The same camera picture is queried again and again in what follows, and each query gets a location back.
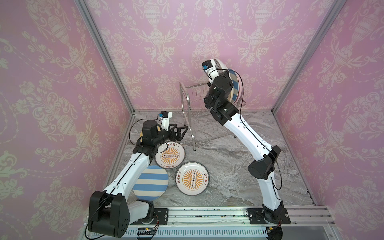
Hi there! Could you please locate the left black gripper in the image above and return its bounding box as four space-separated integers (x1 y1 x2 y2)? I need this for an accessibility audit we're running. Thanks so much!
152 123 188 147

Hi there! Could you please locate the orange sunburst plate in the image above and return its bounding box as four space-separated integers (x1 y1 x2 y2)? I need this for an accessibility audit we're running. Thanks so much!
155 142 186 169
175 162 210 196

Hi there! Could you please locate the blue striped plate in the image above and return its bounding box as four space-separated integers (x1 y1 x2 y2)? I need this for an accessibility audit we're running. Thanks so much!
229 69 240 104
133 165 169 201

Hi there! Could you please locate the beige plate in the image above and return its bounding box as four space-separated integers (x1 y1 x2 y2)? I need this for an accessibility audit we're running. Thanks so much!
228 70 238 103

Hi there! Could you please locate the pink plate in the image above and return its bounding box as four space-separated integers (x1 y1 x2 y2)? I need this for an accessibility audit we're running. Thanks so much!
237 73 244 103

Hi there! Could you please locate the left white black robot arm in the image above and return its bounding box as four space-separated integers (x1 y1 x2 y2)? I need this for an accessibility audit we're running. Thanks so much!
85 119 188 238

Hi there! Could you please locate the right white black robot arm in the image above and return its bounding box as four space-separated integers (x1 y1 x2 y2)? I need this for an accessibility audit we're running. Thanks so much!
204 76 285 224

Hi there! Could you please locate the yellow plate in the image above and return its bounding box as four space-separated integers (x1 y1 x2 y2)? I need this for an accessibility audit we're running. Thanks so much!
140 125 162 141

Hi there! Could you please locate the small electronics board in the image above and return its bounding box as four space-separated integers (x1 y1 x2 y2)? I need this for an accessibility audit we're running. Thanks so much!
138 227 158 237

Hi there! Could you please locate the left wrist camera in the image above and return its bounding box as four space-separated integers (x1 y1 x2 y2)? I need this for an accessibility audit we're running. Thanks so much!
159 111 173 131

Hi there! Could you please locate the chrome wire dish rack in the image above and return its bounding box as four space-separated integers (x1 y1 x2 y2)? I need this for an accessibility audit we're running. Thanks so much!
179 83 232 151

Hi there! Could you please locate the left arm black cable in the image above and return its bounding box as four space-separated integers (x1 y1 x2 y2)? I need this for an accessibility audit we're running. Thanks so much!
83 118 169 240

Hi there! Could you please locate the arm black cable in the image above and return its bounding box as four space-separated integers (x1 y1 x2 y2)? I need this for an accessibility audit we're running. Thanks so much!
208 68 283 191
83 118 169 240

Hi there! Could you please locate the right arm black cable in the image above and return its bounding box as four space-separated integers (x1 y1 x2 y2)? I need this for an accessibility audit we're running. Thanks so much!
208 68 283 191

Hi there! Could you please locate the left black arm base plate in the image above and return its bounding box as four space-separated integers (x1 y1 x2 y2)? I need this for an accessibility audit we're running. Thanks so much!
133 208 169 225

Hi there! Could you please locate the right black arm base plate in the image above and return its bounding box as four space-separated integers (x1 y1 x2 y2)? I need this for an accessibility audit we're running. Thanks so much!
246 208 292 225

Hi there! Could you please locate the aluminium rail frame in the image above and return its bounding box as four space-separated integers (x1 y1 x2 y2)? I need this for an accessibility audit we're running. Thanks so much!
83 206 342 240

